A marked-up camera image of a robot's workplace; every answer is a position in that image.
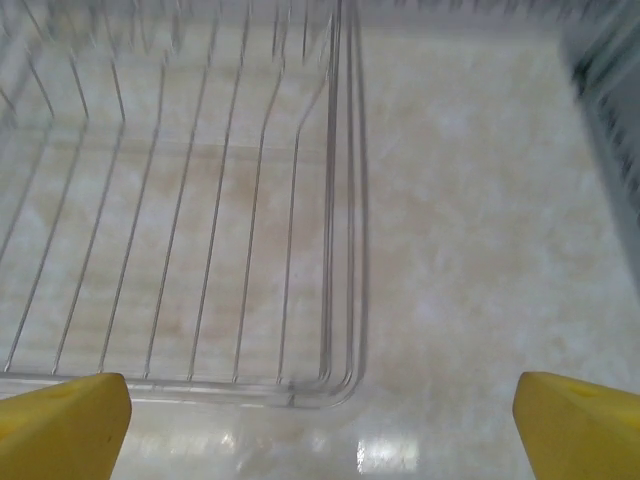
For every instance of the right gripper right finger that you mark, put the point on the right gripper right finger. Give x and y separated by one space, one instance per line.
585 435

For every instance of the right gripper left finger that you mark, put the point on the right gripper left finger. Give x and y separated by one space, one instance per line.
60 435

